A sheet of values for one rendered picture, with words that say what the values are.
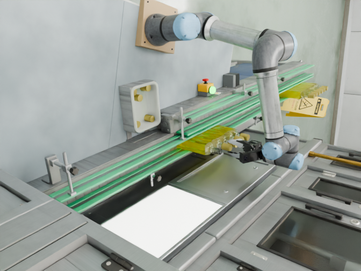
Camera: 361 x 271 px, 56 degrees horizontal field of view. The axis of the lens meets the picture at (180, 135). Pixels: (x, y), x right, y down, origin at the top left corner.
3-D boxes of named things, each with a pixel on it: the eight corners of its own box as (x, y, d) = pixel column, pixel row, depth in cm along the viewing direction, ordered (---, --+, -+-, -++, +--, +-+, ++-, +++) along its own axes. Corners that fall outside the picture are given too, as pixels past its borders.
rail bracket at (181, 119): (170, 137, 172) (189, 142, 164) (168, 106, 166) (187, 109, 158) (174, 136, 174) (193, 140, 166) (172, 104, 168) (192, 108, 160)
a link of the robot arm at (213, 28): (181, 10, 157) (287, 37, 126) (201, 9, 167) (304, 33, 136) (178, 36, 162) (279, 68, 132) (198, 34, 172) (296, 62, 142)
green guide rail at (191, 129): (175, 133, 175) (188, 136, 170) (175, 131, 174) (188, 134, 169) (304, 73, 298) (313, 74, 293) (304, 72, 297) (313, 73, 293)
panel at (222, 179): (94, 233, 132) (157, 270, 111) (93, 226, 131) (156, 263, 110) (222, 154, 196) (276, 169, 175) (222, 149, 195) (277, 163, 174)
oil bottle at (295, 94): (276, 96, 262) (312, 101, 245) (276, 89, 260) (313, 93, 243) (279, 94, 266) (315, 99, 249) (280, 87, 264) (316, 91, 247)
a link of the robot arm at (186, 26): (159, 15, 150) (181, 12, 141) (180, 14, 159) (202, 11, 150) (163, 43, 154) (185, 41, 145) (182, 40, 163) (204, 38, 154)
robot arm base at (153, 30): (146, 9, 157) (160, 7, 150) (168, 18, 168) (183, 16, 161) (142, 42, 158) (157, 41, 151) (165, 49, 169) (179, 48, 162)
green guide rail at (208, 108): (175, 119, 172) (187, 122, 167) (175, 118, 172) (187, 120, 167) (305, 65, 295) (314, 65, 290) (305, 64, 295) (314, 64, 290)
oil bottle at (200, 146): (176, 147, 178) (209, 156, 165) (175, 137, 176) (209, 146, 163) (182, 144, 182) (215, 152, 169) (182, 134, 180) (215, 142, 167)
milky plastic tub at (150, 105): (124, 130, 164) (136, 134, 159) (118, 85, 156) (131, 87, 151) (149, 121, 177) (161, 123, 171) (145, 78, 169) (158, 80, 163)
